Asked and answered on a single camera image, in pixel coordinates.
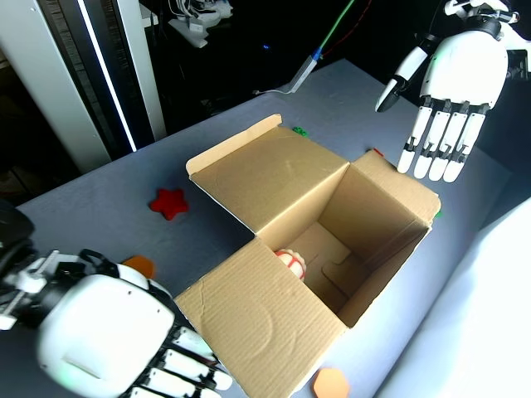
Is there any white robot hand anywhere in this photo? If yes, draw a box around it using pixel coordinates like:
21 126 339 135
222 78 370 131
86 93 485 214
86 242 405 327
36 260 233 398
374 31 509 183

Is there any cardboard box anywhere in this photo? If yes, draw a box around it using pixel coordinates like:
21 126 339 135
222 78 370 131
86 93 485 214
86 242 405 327
173 112 443 398

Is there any red white mushroom toy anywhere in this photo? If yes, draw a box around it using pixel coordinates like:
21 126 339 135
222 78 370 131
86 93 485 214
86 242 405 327
274 248 309 283

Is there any orange hexagon toy block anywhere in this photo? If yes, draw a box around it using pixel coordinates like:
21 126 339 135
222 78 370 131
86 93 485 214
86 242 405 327
122 255 157 278

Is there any grey table cloth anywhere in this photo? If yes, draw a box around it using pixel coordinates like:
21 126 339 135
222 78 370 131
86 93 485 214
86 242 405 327
0 58 514 398

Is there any red star toy block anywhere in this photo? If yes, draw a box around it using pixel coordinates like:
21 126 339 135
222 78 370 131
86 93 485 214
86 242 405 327
149 187 190 221

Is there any yellowish hexagon toy block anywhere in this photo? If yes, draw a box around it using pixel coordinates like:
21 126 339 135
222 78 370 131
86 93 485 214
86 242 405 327
311 367 352 398

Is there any pile of white plastic parts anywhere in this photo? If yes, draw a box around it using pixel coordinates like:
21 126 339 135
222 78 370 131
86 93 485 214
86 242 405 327
168 0 234 50

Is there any white cabinet with light strip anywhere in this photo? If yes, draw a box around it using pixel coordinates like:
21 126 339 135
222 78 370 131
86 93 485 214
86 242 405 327
0 0 168 175

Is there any red cable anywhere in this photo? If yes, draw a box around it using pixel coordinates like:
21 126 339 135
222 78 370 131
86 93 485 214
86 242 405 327
323 0 374 57

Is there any green cable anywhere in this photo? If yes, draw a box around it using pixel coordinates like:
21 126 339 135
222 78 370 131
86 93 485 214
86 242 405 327
317 0 358 53

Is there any silver cable adapter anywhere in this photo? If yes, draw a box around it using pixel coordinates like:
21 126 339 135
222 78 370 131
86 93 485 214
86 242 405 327
289 48 324 95

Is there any white cable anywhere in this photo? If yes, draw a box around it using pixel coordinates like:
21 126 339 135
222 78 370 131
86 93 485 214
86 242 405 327
253 85 294 96

